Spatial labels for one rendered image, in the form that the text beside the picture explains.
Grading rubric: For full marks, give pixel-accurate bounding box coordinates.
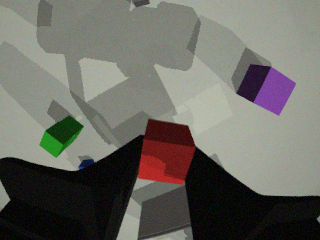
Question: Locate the purple cube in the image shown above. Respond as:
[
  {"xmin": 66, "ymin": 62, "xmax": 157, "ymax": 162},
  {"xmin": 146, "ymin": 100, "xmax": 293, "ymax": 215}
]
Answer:
[{"xmin": 236, "ymin": 64, "xmax": 296, "ymax": 116}]

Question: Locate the blue block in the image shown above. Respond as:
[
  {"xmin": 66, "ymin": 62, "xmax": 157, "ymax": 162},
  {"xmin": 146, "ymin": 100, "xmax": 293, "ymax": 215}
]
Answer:
[{"xmin": 79, "ymin": 159, "xmax": 95, "ymax": 169}]

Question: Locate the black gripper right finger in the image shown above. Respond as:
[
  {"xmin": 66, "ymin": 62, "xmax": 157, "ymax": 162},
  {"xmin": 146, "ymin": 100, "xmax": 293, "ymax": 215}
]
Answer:
[{"xmin": 185, "ymin": 147, "xmax": 320, "ymax": 240}]

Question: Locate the red block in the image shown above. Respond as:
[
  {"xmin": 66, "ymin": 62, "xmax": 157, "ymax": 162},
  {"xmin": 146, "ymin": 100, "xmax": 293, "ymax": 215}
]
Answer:
[{"xmin": 137, "ymin": 119, "xmax": 196, "ymax": 184}]

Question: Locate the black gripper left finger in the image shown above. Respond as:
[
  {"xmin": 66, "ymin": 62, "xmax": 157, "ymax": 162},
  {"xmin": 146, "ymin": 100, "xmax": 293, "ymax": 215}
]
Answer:
[{"xmin": 0, "ymin": 135, "xmax": 145, "ymax": 240}]

